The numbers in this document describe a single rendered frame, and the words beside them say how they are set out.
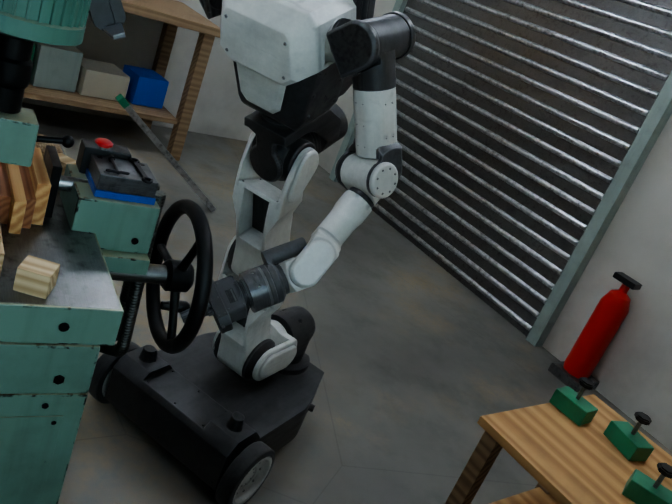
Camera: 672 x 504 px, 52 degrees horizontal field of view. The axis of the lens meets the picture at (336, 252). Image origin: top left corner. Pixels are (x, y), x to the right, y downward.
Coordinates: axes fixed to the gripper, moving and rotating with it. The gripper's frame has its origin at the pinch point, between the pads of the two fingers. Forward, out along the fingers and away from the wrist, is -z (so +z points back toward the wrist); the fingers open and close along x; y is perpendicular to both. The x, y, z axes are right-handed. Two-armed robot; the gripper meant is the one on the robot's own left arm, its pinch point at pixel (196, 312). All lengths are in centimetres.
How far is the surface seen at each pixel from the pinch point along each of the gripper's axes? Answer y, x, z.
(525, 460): -42, -49, 62
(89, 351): 28.8, -15.2, -19.1
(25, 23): 64, 14, -11
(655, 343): -164, -16, 205
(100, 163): 35.6, 13.2, -7.7
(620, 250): -154, 29, 215
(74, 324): 39.6, -16.4, -18.9
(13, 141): 46, 12, -18
